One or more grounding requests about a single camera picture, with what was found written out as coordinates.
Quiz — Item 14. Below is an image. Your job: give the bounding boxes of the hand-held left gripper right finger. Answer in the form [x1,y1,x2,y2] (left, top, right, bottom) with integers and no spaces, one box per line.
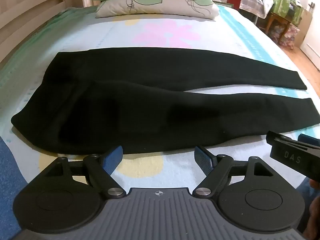
[192,146,275,198]

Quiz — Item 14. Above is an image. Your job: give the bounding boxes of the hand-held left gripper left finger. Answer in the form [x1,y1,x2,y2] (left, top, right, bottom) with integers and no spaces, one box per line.
[46,146,126,200]

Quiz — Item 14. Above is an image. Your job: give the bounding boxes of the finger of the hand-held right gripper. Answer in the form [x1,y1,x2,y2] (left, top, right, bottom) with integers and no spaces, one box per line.
[266,130,320,180]
[298,133,320,151]

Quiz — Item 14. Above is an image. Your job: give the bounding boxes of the black pants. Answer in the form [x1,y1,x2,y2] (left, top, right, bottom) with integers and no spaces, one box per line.
[11,48,320,155]

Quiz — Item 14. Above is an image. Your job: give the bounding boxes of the person's right forearm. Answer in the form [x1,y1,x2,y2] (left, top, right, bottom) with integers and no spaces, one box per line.
[306,179,320,233]

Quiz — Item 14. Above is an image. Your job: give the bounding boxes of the blue blanket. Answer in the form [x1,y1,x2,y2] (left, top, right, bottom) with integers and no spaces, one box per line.
[0,139,42,232]

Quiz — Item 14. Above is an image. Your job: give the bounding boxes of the cardboard box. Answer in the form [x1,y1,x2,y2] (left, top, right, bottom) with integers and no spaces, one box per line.
[298,5,313,47]

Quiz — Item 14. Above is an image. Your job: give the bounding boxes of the wooden side table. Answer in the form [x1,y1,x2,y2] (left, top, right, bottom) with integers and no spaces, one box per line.
[265,12,292,43]

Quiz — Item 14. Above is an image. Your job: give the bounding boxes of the floral pastel bed sheet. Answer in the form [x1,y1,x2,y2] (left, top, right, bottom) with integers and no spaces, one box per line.
[0,1,320,200]

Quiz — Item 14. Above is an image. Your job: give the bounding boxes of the green printed cloth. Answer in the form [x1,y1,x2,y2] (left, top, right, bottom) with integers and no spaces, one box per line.
[271,0,305,26]

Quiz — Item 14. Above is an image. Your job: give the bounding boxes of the light wooden bed headboard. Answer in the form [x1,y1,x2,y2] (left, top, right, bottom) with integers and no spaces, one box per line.
[0,0,85,63]

